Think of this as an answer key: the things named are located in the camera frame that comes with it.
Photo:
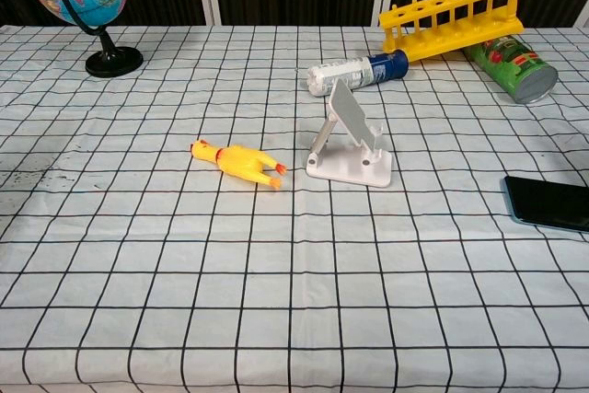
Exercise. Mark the black smartphone with blue edge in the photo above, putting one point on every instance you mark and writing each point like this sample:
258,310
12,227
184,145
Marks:
552,204

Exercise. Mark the white plastic holder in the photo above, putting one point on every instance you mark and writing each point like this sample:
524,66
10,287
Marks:
350,112

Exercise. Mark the yellow rubber chicken toy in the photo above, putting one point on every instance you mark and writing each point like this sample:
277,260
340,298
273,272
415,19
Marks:
239,163

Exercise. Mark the white black-checkered tablecloth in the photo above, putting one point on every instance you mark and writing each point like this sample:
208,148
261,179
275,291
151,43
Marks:
294,273

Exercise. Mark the white bottle with blue cap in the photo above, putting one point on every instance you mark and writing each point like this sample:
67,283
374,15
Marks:
349,73

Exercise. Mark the yellow test tube rack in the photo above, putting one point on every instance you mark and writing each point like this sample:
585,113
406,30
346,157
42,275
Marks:
442,42

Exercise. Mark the green printed cylindrical can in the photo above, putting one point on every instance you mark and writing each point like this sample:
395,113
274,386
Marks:
511,66

